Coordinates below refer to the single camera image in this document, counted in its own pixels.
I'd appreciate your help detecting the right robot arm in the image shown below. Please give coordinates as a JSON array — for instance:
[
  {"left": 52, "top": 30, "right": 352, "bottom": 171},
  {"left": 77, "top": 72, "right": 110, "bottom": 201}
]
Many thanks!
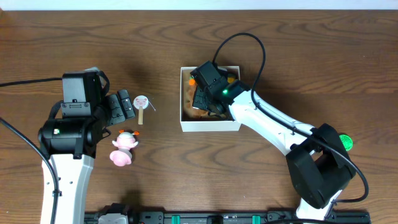
[{"left": 190, "top": 62, "right": 356, "bottom": 220}]

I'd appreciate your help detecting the yellow grey toy truck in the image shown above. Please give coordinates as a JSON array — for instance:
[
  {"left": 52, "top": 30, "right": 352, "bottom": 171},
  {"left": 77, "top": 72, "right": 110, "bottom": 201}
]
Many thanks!
[{"left": 227, "top": 73, "right": 237, "bottom": 83}]

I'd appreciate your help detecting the green round disc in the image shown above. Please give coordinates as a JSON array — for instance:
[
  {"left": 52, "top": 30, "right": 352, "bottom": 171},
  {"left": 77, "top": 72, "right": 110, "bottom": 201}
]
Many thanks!
[{"left": 339, "top": 134, "right": 353, "bottom": 151}]

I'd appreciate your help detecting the pink pig figurine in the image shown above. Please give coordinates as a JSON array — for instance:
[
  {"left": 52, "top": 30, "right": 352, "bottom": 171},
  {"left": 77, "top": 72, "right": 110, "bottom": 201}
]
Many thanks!
[{"left": 109, "top": 129, "right": 139, "bottom": 167}]

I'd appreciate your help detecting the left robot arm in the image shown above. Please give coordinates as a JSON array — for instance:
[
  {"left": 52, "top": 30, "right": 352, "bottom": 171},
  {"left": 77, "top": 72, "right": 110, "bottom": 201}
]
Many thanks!
[{"left": 38, "top": 67, "right": 135, "bottom": 223}]

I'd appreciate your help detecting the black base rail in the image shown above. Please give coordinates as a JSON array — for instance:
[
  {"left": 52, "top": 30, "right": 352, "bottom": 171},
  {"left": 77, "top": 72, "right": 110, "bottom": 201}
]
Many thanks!
[{"left": 83, "top": 203, "right": 373, "bottom": 224}]

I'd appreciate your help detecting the white cardboard box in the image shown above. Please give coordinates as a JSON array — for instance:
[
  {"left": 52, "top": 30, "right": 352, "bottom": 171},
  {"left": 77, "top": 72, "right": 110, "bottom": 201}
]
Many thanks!
[{"left": 179, "top": 67, "right": 241, "bottom": 133}]

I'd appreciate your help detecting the brown plush toy with carrot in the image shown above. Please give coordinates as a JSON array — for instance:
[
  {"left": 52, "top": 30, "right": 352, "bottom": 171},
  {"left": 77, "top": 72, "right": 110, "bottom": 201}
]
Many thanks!
[{"left": 183, "top": 77, "right": 218, "bottom": 119}]

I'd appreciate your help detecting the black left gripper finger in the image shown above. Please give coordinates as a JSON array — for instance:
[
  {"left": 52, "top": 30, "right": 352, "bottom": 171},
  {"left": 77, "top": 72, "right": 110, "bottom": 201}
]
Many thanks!
[
  {"left": 105, "top": 94, "right": 126, "bottom": 126},
  {"left": 118, "top": 90, "right": 136, "bottom": 119}
]

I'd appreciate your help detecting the wooden pig rattle drum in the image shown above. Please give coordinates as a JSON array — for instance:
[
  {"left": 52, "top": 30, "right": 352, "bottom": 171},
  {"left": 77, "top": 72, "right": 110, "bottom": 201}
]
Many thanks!
[{"left": 133, "top": 95, "right": 155, "bottom": 125}]

